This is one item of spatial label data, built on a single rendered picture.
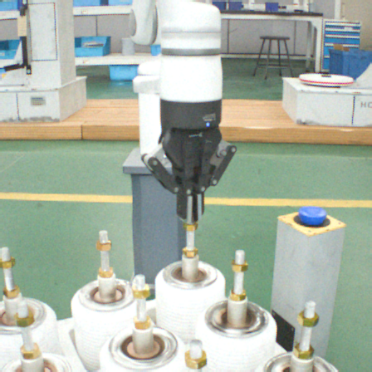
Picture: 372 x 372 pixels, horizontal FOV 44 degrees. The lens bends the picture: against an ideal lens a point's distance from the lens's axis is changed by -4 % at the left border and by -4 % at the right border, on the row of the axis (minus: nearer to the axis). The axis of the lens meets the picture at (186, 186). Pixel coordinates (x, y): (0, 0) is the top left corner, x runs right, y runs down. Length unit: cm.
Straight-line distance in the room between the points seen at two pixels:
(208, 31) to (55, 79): 216
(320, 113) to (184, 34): 203
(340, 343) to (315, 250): 35
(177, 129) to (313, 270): 28
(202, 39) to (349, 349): 66
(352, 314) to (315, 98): 162
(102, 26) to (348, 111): 694
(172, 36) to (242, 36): 826
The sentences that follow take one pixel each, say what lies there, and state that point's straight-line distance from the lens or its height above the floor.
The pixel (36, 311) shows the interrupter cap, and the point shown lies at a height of 25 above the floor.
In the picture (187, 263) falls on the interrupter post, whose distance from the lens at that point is 64.
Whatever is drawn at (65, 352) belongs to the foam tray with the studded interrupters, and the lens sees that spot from 65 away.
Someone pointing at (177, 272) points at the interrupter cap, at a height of 25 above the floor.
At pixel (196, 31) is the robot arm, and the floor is 57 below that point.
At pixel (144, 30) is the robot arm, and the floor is 57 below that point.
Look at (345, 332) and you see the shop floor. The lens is 101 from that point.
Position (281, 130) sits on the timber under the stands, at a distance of 244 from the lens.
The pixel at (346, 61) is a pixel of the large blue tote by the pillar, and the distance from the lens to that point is 493.
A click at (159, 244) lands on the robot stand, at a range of 104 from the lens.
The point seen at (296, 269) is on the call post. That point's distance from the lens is 68.
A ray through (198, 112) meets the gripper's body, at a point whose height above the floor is 48.
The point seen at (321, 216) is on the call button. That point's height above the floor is 33.
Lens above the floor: 58
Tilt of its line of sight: 19 degrees down
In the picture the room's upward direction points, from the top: straight up
